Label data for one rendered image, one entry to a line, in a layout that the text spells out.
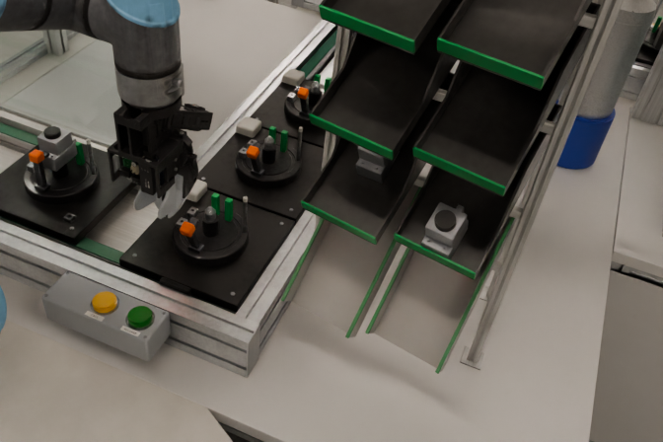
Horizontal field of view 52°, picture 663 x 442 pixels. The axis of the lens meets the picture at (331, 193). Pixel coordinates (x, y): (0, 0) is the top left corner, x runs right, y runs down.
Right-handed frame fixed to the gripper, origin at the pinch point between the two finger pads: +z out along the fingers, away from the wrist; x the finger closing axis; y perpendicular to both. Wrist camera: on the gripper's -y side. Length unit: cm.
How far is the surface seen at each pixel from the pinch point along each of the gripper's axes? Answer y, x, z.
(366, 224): -13.3, 25.4, 3.4
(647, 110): -127, 74, 33
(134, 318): 2.6, -6.8, 26.1
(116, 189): -22.8, -28.2, 26.3
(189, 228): -11.4, -4.3, 16.2
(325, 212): -11.7, 19.2, 2.3
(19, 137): -29, -58, 29
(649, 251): -71, 78, 37
